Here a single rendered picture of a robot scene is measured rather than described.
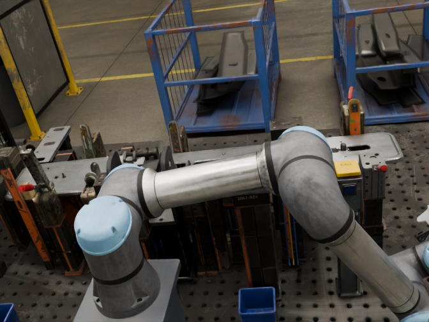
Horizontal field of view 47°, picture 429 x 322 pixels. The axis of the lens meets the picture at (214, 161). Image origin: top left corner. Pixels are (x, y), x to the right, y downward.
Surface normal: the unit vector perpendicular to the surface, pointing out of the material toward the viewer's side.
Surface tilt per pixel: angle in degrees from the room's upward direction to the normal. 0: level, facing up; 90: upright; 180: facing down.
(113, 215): 7
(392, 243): 0
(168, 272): 0
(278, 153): 31
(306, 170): 20
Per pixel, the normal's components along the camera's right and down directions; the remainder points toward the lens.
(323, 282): -0.16, -0.83
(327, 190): 0.33, -0.29
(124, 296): 0.14, 0.23
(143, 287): 0.73, -0.07
